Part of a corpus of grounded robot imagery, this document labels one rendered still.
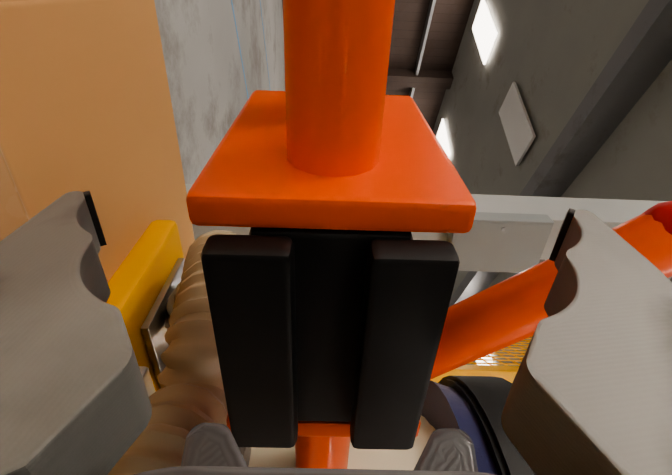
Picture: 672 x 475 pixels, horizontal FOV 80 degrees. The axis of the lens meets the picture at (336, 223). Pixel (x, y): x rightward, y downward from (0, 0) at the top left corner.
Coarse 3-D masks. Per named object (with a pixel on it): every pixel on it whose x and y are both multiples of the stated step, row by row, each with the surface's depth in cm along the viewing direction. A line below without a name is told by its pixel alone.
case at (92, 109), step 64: (0, 0) 16; (64, 0) 19; (128, 0) 25; (0, 64) 16; (64, 64) 19; (128, 64) 25; (0, 128) 16; (64, 128) 19; (128, 128) 26; (0, 192) 16; (64, 192) 20; (128, 192) 26
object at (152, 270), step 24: (144, 240) 27; (168, 240) 28; (144, 264) 25; (168, 264) 28; (120, 288) 23; (144, 288) 25; (168, 288) 27; (144, 312) 25; (144, 336) 24; (144, 360) 25
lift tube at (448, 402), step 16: (432, 384) 29; (432, 400) 29; (448, 400) 26; (464, 400) 27; (432, 416) 29; (448, 416) 26; (464, 416) 25; (480, 432) 24; (480, 448) 23; (480, 464) 22
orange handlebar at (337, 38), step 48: (288, 0) 7; (336, 0) 7; (384, 0) 7; (288, 48) 8; (336, 48) 7; (384, 48) 8; (288, 96) 8; (336, 96) 8; (384, 96) 9; (288, 144) 9; (336, 144) 8
